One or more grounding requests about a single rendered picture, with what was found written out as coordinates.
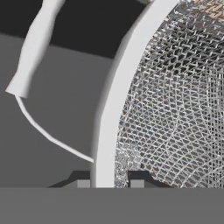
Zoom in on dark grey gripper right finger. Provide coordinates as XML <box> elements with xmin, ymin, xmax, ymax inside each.
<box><xmin>127</xmin><ymin>170</ymin><xmax>173</xmax><ymax>189</ymax></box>

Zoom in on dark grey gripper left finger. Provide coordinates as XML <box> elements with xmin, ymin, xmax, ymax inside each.
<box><xmin>47</xmin><ymin>170</ymin><xmax>92</xmax><ymax>189</ymax></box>

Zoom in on white rimmed wire mesh colander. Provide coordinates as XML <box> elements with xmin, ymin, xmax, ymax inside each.
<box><xmin>4</xmin><ymin>0</ymin><xmax>224</xmax><ymax>189</ymax></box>

